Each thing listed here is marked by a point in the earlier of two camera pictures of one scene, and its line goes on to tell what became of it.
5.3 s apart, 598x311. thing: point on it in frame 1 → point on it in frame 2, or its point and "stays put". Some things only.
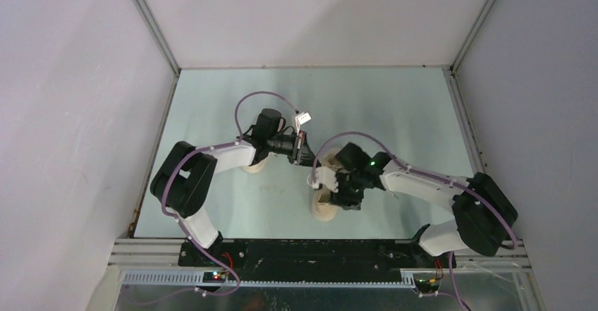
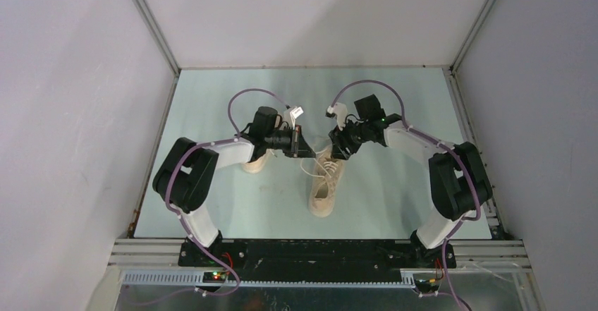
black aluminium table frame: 313,260 stays put
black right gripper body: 350,187 → 353,135
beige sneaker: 257,167 stays put
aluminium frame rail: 157,261 stays put
